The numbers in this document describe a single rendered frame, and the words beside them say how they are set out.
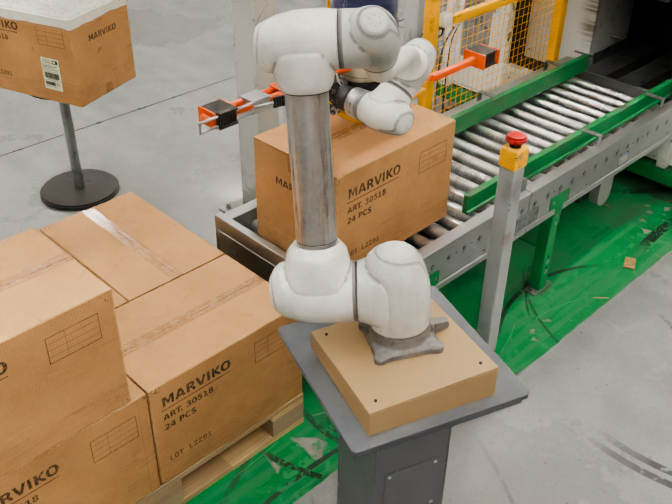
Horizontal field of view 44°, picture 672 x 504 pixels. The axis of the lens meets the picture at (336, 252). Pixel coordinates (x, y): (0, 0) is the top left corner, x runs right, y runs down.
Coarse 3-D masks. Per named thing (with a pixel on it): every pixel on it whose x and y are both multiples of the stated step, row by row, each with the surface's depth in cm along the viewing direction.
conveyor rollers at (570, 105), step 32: (544, 96) 414; (576, 96) 412; (608, 96) 411; (480, 128) 381; (512, 128) 381; (544, 128) 388; (576, 128) 386; (480, 160) 355; (448, 192) 335; (256, 224) 313; (448, 224) 316
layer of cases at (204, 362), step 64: (128, 256) 294; (192, 256) 295; (128, 320) 265; (192, 320) 266; (256, 320) 266; (128, 384) 242; (192, 384) 251; (256, 384) 274; (64, 448) 225; (128, 448) 243; (192, 448) 264
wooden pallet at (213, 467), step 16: (272, 416) 289; (288, 416) 296; (256, 432) 297; (272, 432) 294; (224, 448) 276; (240, 448) 291; (256, 448) 291; (208, 464) 285; (224, 464) 285; (240, 464) 287; (176, 480) 265; (192, 480) 279; (208, 480) 279; (160, 496) 263; (176, 496) 269; (192, 496) 275
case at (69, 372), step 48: (48, 240) 231; (0, 288) 212; (48, 288) 213; (96, 288) 213; (0, 336) 197; (48, 336) 205; (96, 336) 216; (0, 384) 200; (48, 384) 211; (96, 384) 223; (0, 432) 206; (48, 432) 218
